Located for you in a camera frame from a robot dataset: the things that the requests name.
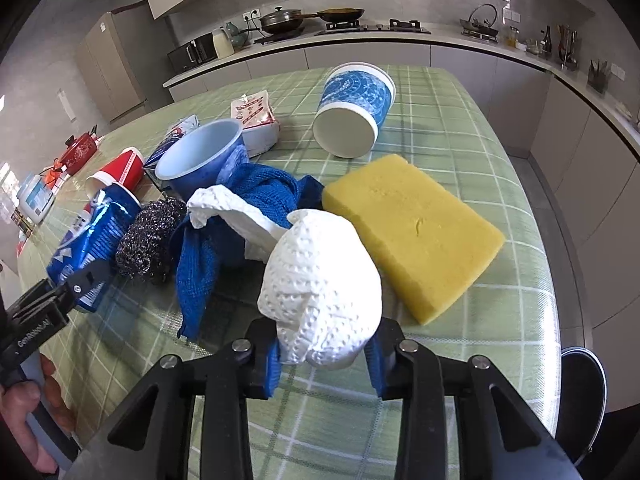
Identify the white red tissue packet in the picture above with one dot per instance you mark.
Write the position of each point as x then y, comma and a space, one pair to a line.
255, 120

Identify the blue knitted cloth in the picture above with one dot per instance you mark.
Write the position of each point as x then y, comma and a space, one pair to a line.
200, 270

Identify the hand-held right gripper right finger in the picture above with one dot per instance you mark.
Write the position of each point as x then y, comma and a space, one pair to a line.
376, 370

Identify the yellow sponge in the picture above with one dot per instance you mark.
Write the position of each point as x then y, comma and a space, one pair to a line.
415, 230

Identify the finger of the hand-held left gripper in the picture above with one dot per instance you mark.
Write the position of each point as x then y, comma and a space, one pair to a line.
87, 277

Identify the black microwave oven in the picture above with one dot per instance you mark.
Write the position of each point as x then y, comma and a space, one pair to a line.
190, 52

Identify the green checked tablecloth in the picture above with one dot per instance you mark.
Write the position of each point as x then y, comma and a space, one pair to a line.
475, 135

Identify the lidded frying pan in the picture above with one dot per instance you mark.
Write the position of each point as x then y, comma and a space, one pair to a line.
280, 21

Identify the dark wok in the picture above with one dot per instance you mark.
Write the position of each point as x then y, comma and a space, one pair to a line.
342, 14

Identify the person's left hand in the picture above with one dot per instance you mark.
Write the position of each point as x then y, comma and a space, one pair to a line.
20, 410

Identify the metal utensil holder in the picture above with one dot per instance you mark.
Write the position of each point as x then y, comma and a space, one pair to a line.
569, 50

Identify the red paper cup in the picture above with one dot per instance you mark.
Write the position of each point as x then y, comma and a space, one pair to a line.
122, 167

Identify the steel wool scrubber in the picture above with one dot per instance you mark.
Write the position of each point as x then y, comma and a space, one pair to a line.
150, 235

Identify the black trash bin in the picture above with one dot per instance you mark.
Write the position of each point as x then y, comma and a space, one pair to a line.
582, 400

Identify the blue plastic cup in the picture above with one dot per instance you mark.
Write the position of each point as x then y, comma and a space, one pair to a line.
200, 170

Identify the teal ceramic jar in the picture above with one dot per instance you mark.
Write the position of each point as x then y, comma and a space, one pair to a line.
233, 32

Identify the beige refrigerator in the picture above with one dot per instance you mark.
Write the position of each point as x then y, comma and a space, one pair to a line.
110, 70

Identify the white paper towel ball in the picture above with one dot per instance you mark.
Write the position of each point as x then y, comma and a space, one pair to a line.
320, 280

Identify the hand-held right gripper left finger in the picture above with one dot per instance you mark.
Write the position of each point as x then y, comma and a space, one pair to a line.
270, 372

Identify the blue patterned paper cup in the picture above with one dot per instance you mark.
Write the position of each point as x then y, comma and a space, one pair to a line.
355, 95

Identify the white electric kettle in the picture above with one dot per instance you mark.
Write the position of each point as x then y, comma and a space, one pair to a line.
223, 44

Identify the crushed blue snack packet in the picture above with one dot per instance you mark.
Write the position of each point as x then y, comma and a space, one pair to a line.
95, 235

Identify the dark glass bottle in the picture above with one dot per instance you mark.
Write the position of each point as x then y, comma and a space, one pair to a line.
547, 42

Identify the black gas stove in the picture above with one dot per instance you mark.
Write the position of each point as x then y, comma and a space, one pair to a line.
380, 29

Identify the crumpled white tissue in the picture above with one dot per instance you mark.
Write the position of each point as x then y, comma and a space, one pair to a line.
235, 210

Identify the dark knife holder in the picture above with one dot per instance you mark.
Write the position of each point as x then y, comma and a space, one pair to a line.
597, 80

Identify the blue white flat packet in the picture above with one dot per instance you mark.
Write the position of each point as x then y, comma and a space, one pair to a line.
172, 135

